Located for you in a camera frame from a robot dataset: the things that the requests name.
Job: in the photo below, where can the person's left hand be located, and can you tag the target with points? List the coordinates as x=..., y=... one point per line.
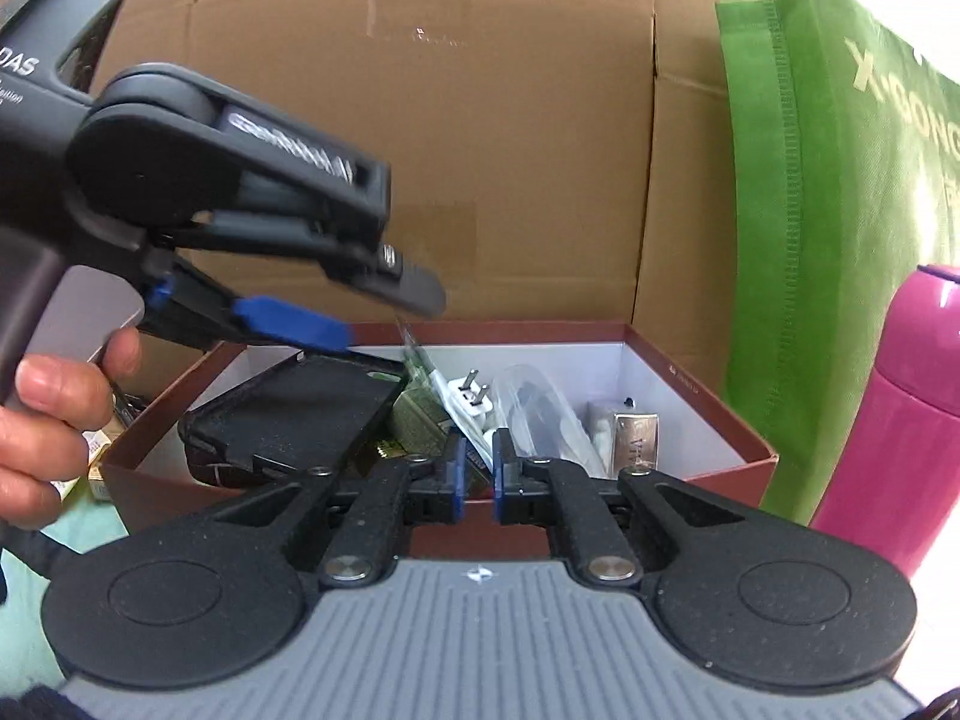
x=52, y=427

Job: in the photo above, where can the green fabric bag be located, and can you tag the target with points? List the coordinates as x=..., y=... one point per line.
x=840, y=202

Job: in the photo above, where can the small silver box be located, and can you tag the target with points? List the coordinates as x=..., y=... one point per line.
x=637, y=442

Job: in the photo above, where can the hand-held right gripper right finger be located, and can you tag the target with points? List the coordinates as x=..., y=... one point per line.
x=501, y=481

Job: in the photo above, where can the pink bottle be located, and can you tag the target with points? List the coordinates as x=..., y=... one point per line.
x=900, y=420

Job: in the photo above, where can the large cardboard box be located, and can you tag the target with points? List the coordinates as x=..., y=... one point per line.
x=450, y=127

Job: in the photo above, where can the black phone case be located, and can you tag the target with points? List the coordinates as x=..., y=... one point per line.
x=300, y=412

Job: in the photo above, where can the maroon cardboard box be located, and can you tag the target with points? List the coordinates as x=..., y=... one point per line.
x=675, y=420

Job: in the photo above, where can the white charger plug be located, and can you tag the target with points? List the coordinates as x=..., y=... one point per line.
x=469, y=405

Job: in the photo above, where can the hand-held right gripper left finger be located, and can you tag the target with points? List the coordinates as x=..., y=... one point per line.
x=452, y=481

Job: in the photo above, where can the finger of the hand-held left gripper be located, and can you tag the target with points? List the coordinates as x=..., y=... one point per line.
x=397, y=281
x=289, y=326

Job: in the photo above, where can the clear plastic packet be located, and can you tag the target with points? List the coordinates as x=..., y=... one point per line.
x=420, y=364

